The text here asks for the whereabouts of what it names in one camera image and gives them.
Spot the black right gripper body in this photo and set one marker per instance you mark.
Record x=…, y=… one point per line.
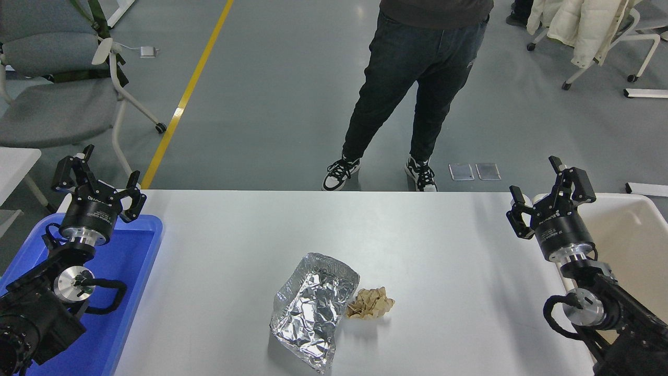
x=561, y=230

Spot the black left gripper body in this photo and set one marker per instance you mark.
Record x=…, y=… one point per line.
x=94, y=214

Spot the tan paper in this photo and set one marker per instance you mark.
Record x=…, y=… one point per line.
x=368, y=304

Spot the foil tray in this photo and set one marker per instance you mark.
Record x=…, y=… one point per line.
x=313, y=308

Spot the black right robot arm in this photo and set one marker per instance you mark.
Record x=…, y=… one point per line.
x=626, y=324

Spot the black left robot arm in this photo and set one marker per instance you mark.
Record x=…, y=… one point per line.
x=31, y=318

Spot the silver floor plate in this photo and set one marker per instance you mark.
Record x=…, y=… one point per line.
x=488, y=171
x=461, y=172

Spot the white table foot bar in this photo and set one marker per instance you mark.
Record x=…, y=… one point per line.
x=647, y=93
x=647, y=189

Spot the grey padded office chair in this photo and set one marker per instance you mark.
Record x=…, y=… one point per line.
x=52, y=109

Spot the small white side table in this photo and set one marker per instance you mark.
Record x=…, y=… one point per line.
x=13, y=167

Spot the blue plastic tray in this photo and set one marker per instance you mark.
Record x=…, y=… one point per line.
x=130, y=271

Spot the large pale bin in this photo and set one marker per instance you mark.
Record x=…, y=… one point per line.
x=631, y=240

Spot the cream puffy coat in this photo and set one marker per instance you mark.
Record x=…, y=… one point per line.
x=584, y=26

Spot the white table leg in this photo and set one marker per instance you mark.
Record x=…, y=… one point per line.
x=120, y=13

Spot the person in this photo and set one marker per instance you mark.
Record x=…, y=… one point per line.
x=412, y=62
x=517, y=18

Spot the grey seat chair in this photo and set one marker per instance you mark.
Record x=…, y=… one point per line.
x=655, y=13

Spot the white frame wheeled chair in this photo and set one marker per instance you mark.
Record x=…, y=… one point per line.
x=647, y=52

